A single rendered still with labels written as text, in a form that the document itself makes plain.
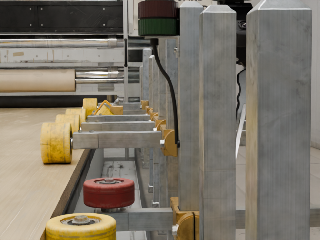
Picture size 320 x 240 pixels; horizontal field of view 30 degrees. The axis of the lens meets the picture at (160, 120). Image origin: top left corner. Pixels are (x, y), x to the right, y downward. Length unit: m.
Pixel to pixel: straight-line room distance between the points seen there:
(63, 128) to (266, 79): 0.81
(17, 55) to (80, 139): 2.09
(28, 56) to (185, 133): 2.39
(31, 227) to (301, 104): 0.41
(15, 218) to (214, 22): 0.34
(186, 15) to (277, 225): 0.53
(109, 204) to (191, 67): 0.24
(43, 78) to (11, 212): 2.45
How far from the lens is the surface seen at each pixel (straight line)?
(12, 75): 3.24
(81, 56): 3.19
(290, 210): 0.40
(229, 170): 0.64
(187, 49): 0.88
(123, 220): 0.94
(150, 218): 0.94
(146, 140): 1.17
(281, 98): 0.38
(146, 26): 0.87
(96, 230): 0.67
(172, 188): 1.15
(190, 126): 0.88
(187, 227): 0.88
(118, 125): 1.42
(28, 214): 0.77
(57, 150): 1.16
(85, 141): 1.17
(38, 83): 3.21
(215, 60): 0.63
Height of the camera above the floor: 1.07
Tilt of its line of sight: 4 degrees down
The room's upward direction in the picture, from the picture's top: straight up
